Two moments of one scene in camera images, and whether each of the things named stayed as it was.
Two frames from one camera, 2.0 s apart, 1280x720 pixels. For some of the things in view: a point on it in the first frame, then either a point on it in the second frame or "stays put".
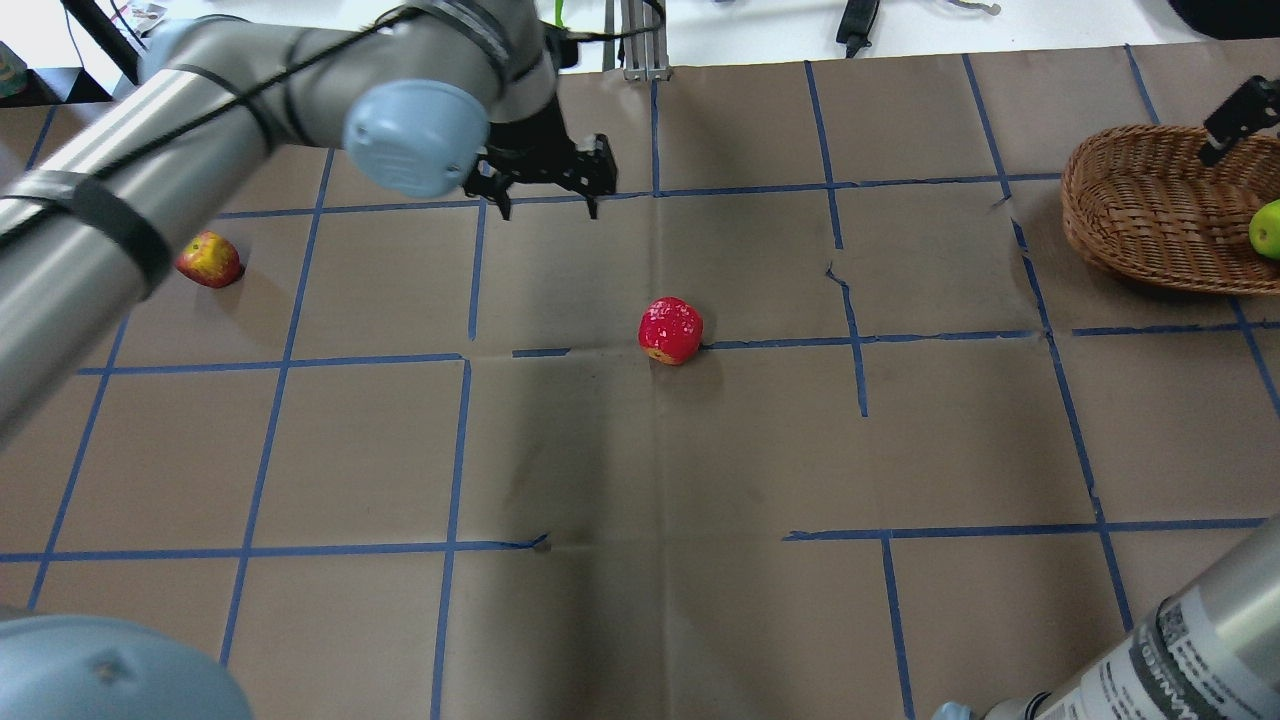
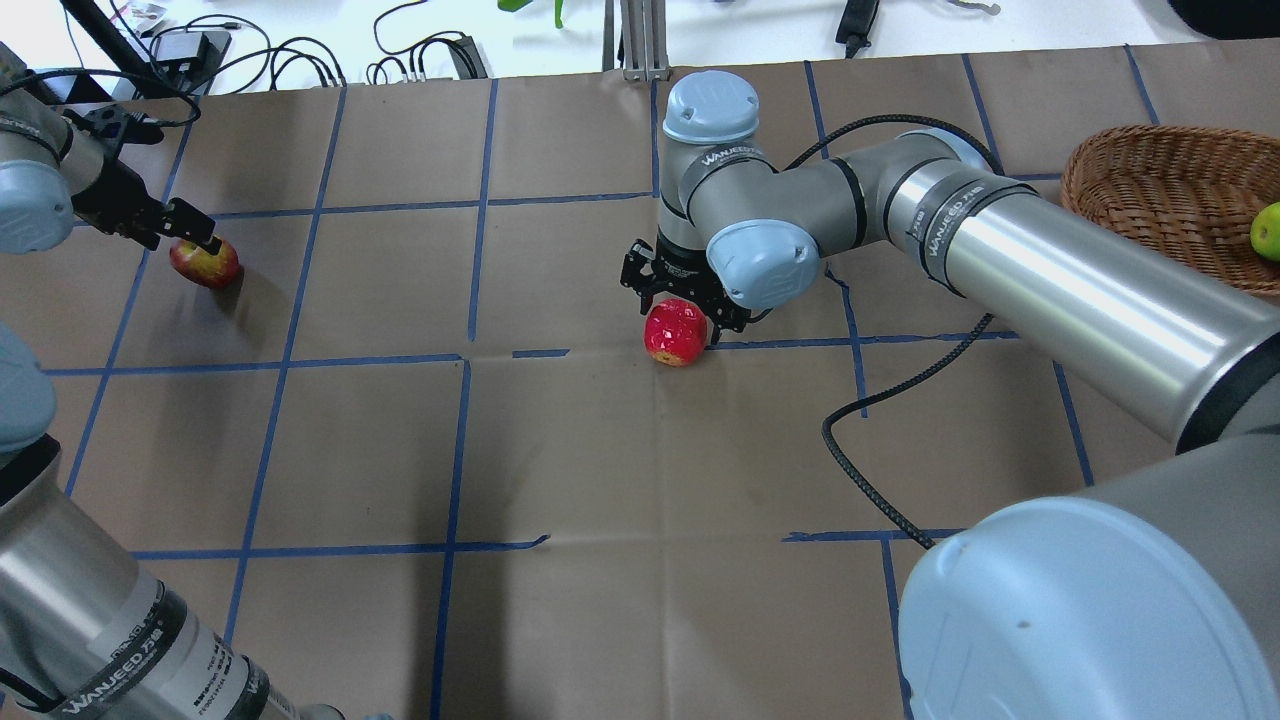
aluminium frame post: x=646 y=55 stays put
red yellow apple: x=212 y=260 stays put
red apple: x=670 y=330 stays put
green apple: x=1264 y=231 stays put
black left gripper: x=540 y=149 → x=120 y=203
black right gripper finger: x=1250 y=109 → x=682 y=271
